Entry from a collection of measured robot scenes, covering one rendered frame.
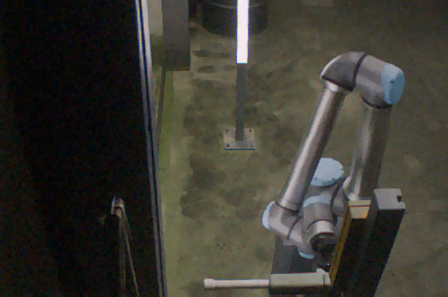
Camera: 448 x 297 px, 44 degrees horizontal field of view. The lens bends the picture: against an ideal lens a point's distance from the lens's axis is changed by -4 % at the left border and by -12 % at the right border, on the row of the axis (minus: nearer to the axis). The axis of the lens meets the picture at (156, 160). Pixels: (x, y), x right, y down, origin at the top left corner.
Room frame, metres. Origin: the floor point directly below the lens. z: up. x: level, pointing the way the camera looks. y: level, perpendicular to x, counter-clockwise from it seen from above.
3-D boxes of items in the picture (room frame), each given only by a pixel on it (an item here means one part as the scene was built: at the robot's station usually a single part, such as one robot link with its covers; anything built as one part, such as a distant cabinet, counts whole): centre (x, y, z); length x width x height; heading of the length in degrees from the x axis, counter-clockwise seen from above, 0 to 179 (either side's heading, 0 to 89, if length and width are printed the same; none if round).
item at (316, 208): (1.22, -0.49, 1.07); 0.12 x 0.09 x 0.10; 174
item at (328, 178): (1.60, -0.65, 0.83); 0.17 x 0.15 x 0.18; 44
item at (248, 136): (2.88, -0.53, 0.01); 0.20 x 0.20 x 0.01; 84
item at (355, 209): (0.79, -0.45, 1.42); 0.12 x 0.06 x 0.26; 84
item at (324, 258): (1.05, -0.48, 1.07); 0.12 x 0.08 x 0.09; 174
